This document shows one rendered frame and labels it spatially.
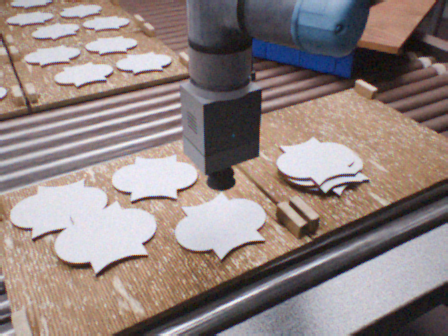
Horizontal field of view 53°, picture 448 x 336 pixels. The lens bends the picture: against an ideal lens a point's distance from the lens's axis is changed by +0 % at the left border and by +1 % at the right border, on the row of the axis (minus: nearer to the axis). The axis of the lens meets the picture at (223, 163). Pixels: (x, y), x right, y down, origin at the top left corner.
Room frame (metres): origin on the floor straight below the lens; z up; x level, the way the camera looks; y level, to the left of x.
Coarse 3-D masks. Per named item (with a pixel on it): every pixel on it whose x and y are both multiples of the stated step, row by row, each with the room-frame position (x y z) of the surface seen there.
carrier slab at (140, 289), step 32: (128, 160) 0.68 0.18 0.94; (32, 192) 0.59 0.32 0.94; (192, 192) 0.59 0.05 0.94; (224, 192) 0.59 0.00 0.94; (256, 192) 0.59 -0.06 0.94; (0, 224) 0.51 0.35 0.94; (160, 224) 0.51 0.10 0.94; (0, 256) 0.44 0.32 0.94; (32, 256) 0.44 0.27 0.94; (160, 256) 0.44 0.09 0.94; (192, 256) 0.44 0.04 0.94; (256, 256) 0.44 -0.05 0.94; (288, 256) 0.45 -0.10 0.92; (32, 288) 0.39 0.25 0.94; (64, 288) 0.39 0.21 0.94; (96, 288) 0.39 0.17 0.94; (128, 288) 0.39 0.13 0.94; (160, 288) 0.39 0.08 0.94; (192, 288) 0.39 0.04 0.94; (32, 320) 0.34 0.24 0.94; (64, 320) 0.34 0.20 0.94; (96, 320) 0.34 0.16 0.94; (128, 320) 0.34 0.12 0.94
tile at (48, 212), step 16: (48, 192) 0.58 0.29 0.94; (64, 192) 0.58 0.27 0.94; (80, 192) 0.58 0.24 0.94; (96, 192) 0.58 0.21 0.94; (16, 208) 0.54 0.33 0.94; (32, 208) 0.54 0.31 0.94; (48, 208) 0.54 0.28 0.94; (64, 208) 0.54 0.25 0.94; (80, 208) 0.54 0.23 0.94; (96, 208) 0.54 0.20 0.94; (16, 224) 0.50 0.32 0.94; (32, 224) 0.50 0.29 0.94; (48, 224) 0.50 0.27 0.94; (64, 224) 0.50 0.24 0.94; (32, 240) 0.47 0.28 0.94
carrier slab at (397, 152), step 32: (352, 96) 0.94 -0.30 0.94; (288, 128) 0.80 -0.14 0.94; (320, 128) 0.80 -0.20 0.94; (352, 128) 0.80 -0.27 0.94; (384, 128) 0.80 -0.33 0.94; (416, 128) 0.80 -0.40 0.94; (256, 160) 0.68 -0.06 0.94; (384, 160) 0.68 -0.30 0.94; (416, 160) 0.68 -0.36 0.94; (288, 192) 0.59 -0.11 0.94; (352, 192) 0.59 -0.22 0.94; (384, 192) 0.59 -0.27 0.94; (416, 192) 0.59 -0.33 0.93; (320, 224) 0.51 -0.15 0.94; (352, 224) 0.52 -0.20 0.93
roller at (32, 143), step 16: (272, 80) 1.06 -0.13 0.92; (288, 80) 1.07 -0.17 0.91; (144, 112) 0.89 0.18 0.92; (160, 112) 0.90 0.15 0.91; (176, 112) 0.92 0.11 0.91; (80, 128) 0.82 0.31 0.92; (96, 128) 0.83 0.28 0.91; (112, 128) 0.84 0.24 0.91; (16, 144) 0.76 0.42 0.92; (32, 144) 0.77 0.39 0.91; (48, 144) 0.78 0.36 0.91
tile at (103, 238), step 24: (72, 216) 0.51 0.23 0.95; (96, 216) 0.51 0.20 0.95; (120, 216) 0.51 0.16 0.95; (144, 216) 0.52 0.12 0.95; (72, 240) 0.46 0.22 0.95; (96, 240) 0.46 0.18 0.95; (120, 240) 0.46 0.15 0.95; (144, 240) 0.47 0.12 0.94; (72, 264) 0.42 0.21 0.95; (96, 264) 0.42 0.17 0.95
